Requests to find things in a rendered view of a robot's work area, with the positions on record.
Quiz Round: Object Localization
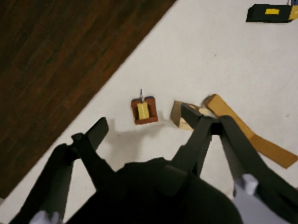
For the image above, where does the tan wooden block with slot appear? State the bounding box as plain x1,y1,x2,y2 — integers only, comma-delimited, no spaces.
170,101,209,131

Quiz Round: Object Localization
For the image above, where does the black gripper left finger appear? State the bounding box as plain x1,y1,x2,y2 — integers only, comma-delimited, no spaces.
8,117,131,224

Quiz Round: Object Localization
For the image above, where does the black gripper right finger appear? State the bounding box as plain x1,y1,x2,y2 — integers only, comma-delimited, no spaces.
155,103,298,224

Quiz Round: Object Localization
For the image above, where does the brown wooden flat bar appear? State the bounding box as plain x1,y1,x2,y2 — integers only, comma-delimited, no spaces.
204,93,298,169

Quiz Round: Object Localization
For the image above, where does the brown wooden block with slot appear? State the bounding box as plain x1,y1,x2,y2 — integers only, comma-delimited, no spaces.
131,96,159,125

